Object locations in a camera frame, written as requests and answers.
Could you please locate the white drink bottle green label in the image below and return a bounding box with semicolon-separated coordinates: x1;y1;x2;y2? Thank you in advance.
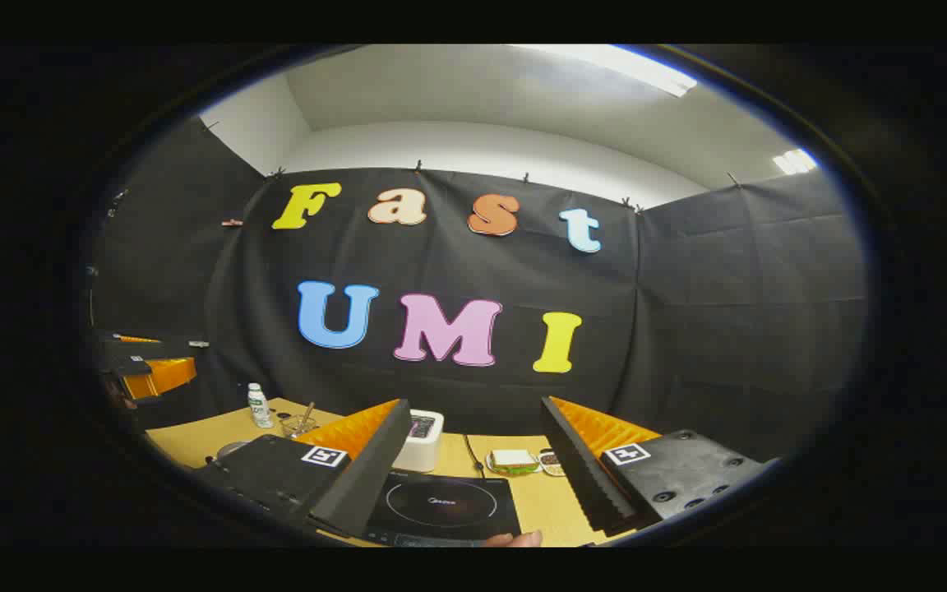
247;382;275;429

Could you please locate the white toaster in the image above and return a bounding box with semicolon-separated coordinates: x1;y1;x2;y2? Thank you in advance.
391;409;445;473

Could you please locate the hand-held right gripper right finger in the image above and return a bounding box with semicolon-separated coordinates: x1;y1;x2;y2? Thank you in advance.
539;396;770;537

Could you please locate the black induction cooktop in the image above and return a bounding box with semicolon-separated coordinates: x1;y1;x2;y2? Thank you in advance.
365;471;522;548

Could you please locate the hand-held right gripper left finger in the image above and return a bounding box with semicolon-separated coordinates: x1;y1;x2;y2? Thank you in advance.
194;399;413;539

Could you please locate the small ceiling light panel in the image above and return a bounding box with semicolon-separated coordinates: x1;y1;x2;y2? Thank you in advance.
774;148;818;175

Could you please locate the sandwich with lettuce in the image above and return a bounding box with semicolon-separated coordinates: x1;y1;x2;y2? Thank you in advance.
490;449;540;474

